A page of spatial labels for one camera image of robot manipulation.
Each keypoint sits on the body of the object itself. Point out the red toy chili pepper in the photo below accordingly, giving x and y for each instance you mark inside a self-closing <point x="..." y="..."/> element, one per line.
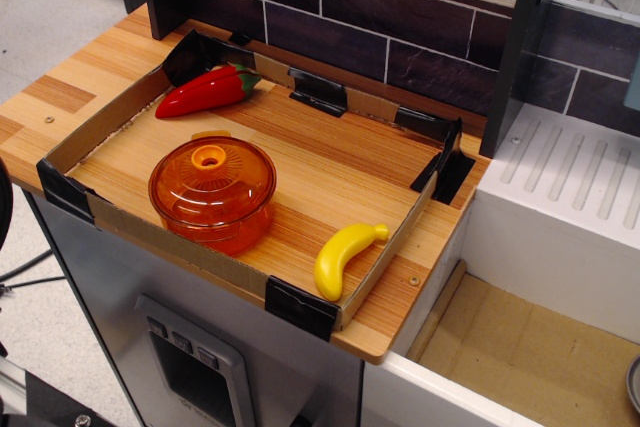
<point x="220" y="87"/>

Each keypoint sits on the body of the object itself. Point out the grey plate edge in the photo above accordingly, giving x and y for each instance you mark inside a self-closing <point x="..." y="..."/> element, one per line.
<point x="633" y="383"/>

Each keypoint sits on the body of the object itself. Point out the cardboard fence with black tape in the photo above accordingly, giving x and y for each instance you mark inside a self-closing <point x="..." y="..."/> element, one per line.
<point x="344" y="154"/>

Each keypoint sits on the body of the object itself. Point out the white toy sink unit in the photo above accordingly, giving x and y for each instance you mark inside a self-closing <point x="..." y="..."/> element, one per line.
<point x="532" y="316"/>

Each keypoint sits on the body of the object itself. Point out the orange transparent plastic pot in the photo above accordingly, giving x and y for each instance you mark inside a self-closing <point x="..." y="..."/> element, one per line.
<point x="233" y="239"/>

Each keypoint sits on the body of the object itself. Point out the orange transparent pot lid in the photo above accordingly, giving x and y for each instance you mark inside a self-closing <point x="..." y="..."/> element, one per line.
<point x="212" y="181"/>

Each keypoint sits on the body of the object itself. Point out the silver toy dishwasher front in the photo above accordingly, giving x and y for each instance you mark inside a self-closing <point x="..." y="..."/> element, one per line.
<point x="189" y="353"/>

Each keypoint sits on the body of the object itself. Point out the yellow toy banana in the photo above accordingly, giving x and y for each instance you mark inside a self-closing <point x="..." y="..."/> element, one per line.
<point x="333" y="257"/>

